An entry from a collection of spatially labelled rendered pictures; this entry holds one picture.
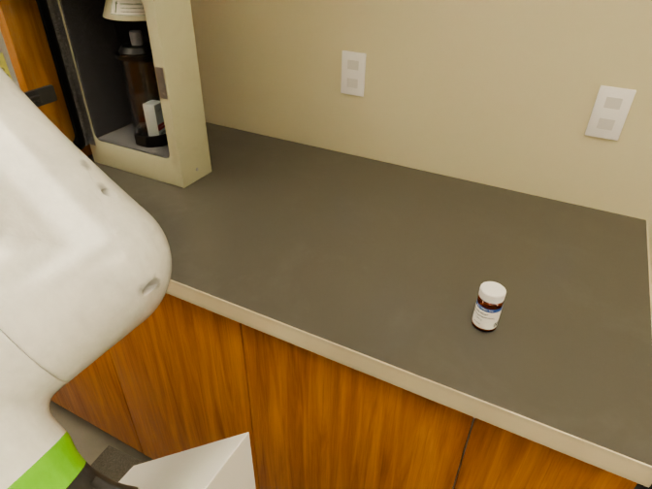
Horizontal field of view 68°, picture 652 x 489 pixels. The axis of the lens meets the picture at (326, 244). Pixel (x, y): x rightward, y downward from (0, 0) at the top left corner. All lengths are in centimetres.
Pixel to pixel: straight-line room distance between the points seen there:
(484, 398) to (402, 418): 19
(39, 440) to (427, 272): 73
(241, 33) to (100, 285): 124
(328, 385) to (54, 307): 63
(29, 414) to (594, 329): 82
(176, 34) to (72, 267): 86
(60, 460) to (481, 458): 66
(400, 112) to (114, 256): 108
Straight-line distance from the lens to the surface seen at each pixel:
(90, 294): 41
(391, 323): 85
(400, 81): 136
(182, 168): 127
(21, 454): 44
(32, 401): 45
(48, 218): 42
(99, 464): 73
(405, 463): 101
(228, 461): 41
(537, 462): 89
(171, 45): 120
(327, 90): 146
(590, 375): 87
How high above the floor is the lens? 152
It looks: 34 degrees down
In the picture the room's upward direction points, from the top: 1 degrees clockwise
